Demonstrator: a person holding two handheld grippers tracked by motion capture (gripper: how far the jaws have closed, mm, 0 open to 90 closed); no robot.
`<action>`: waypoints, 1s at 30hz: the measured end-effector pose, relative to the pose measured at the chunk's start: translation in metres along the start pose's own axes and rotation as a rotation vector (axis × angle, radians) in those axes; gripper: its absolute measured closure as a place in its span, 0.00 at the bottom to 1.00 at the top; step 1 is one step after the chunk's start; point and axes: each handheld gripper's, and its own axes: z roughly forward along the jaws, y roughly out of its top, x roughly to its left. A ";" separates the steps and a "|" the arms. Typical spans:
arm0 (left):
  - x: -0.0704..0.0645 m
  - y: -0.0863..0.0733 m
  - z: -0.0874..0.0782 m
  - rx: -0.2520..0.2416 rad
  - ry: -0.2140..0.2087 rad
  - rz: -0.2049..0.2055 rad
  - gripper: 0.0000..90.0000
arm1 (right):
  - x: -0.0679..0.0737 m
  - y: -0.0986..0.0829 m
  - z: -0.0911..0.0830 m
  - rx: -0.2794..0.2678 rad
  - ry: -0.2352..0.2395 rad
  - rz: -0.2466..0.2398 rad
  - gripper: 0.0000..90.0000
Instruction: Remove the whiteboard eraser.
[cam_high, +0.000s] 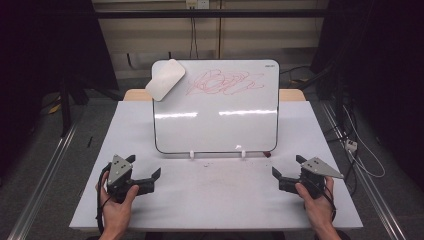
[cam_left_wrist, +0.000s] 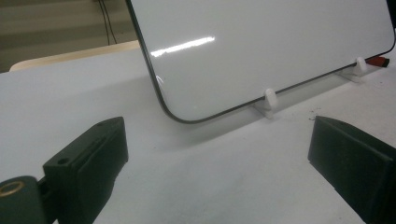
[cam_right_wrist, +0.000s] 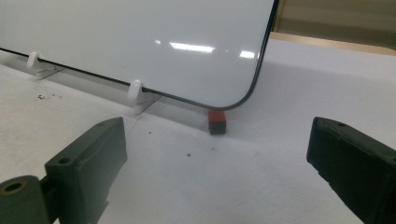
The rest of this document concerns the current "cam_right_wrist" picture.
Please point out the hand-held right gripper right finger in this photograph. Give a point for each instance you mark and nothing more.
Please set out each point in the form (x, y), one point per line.
(358, 165)

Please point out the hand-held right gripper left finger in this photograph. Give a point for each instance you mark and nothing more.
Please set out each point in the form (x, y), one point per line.
(87, 161)

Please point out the white whiteboard with black rim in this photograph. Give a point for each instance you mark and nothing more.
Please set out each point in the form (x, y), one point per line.
(124, 31)

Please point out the light wooden table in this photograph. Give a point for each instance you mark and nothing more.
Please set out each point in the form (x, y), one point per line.
(327, 43)

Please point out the red and black magnet block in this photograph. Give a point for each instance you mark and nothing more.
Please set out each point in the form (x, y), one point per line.
(217, 119)

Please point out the white plastic whiteboard foot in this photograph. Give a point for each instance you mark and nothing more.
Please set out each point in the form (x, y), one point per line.
(32, 59)
(135, 90)

